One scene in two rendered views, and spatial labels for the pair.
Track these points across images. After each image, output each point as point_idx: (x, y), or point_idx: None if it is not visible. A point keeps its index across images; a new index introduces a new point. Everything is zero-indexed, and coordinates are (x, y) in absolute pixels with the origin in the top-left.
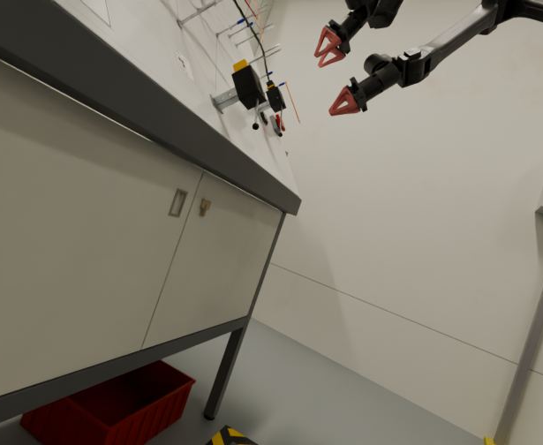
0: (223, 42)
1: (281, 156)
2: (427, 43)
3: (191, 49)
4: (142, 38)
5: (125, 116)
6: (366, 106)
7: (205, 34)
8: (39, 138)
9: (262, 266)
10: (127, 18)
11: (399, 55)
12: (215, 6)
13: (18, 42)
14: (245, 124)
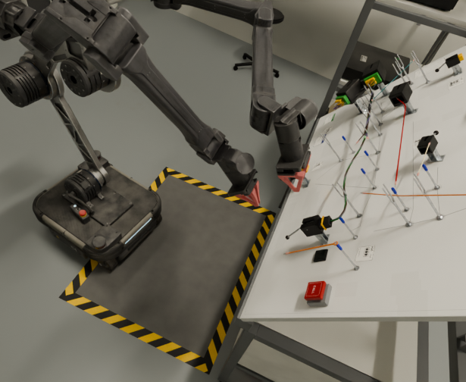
0: (377, 197)
1: (283, 286)
2: (203, 122)
3: (330, 167)
4: (317, 152)
5: None
6: (230, 188)
7: (357, 176)
8: None
9: (240, 333)
10: (320, 148)
11: (227, 140)
12: (435, 189)
13: None
14: (302, 211)
